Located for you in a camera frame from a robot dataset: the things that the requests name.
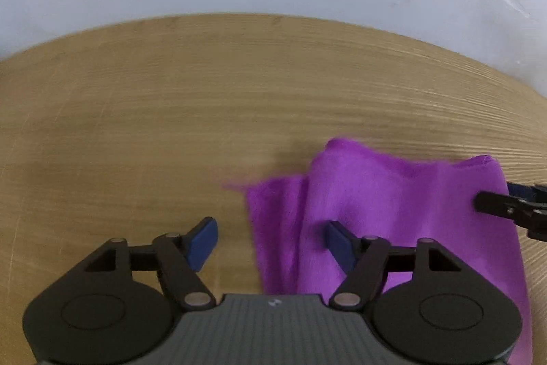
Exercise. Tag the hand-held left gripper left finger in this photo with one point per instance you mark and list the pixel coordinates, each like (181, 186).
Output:
(204, 241)

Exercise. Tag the pink purple gradient fleece cloth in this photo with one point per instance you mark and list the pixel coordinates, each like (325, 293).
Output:
(384, 194)

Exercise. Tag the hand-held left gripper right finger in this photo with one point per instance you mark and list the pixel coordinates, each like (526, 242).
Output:
(339, 243)

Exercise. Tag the bamboo mat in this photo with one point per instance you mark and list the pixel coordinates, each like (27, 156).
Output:
(149, 112)

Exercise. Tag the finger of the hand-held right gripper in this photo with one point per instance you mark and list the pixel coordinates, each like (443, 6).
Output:
(527, 193)
(495, 203)

